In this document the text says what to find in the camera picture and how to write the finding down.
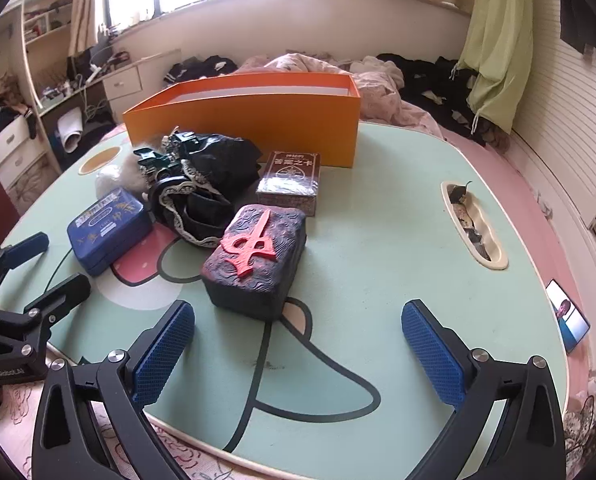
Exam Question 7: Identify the white drawer cabinet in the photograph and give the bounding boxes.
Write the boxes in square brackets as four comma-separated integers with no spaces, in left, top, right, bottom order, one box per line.
[0,117,61,201]

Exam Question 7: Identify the white fur piece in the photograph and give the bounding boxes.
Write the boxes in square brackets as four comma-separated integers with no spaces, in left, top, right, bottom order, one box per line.
[95,132,171,198]

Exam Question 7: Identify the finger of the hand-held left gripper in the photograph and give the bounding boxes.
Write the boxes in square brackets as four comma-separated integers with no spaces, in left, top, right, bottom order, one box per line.
[0,232,50,306]
[20,275,93,357]

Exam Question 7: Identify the black lace-trimmed cloth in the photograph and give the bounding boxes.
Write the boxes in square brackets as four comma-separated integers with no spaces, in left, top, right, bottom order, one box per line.
[145,132,264,251]

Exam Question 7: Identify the smartphone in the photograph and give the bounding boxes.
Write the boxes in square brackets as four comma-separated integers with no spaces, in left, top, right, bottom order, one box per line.
[545,280,591,353]

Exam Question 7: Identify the white drawer desk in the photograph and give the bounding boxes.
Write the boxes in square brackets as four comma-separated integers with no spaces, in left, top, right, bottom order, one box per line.
[100,50,184,116]

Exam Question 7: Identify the rose print fabric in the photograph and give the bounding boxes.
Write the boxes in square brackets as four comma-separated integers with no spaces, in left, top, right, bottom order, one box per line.
[0,345,259,480]

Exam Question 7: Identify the dark box with red emblem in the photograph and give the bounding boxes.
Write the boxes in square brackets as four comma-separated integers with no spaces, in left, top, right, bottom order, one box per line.
[200,204,308,322]

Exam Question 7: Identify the brown card box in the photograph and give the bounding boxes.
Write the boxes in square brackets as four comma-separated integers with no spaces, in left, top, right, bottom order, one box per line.
[255,150,323,217]

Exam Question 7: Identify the white clothes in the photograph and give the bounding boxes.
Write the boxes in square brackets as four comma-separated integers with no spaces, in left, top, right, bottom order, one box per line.
[350,55,405,92]

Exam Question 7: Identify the white bookshelf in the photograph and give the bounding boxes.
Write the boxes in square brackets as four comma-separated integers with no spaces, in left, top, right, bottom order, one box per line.
[20,0,79,111]

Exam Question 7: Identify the white power strip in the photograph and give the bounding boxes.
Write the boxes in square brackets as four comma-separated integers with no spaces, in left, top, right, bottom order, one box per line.
[75,62,104,86]

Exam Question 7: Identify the light green curtain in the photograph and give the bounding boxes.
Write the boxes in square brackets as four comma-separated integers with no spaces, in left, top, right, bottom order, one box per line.
[465,0,534,133]

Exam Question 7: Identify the blue metal tin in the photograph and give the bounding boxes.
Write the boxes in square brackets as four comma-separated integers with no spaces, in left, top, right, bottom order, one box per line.
[67,187,154,277]

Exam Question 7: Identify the white paper roll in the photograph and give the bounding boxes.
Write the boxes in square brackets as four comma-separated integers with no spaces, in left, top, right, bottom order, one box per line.
[58,110,86,153]

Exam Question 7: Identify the pile of small trinkets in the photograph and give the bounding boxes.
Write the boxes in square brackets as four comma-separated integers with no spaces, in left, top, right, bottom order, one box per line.
[448,182,496,263]

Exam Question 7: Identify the green cartoon desktop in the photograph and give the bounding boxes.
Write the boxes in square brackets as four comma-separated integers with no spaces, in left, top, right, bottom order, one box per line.
[0,120,574,468]

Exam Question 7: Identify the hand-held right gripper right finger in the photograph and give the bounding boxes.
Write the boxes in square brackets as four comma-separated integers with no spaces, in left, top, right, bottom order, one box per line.
[401,299,568,480]

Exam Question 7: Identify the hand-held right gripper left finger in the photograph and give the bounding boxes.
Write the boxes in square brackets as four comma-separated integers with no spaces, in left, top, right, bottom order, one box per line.
[32,300,196,480]

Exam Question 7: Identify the pile of black clothes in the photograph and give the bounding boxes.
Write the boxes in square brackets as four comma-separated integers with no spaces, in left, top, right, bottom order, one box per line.
[375,52,489,148]

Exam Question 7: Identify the pink bedsheet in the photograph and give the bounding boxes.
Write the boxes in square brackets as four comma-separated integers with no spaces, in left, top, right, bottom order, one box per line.
[443,125,596,321]

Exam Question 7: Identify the black white-striped garment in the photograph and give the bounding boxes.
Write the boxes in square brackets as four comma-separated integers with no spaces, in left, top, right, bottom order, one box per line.
[165,55,239,86]

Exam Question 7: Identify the pale pink printed quilt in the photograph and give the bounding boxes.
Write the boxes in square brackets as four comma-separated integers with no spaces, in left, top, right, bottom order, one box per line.
[238,52,444,138]

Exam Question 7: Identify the orange cardboard box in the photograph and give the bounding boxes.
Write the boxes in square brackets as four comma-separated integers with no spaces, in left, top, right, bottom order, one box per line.
[123,72,363,168]

